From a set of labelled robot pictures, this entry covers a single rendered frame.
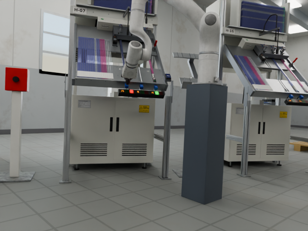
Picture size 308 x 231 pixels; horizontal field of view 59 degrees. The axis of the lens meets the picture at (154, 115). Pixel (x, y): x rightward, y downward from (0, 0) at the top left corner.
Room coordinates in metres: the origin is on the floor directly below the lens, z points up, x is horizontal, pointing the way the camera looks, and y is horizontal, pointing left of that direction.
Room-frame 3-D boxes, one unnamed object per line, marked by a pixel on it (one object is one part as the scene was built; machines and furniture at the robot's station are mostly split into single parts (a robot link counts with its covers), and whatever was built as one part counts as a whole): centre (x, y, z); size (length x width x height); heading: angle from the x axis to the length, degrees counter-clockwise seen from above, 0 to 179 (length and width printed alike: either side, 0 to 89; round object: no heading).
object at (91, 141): (2.59, 0.42, 0.31); 0.70 x 0.65 x 0.62; 106
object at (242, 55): (2.83, -1.04, 0.65); 1.01 x 0.73 x 1.29; 16
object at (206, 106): (1.69, -0.32, 0.35); 0.18 x 0.18 x 0.70; 43
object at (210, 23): (1.66, -0.31, 1.00); 0.19 x 0.12 x 0.24; 169
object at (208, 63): (1.69, -0.32, 0.79); 0.19 x 0.19 x 0.18
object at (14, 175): (1.95, 0.98, 0.39); 0.24 x 0.24 x 0.78; 16
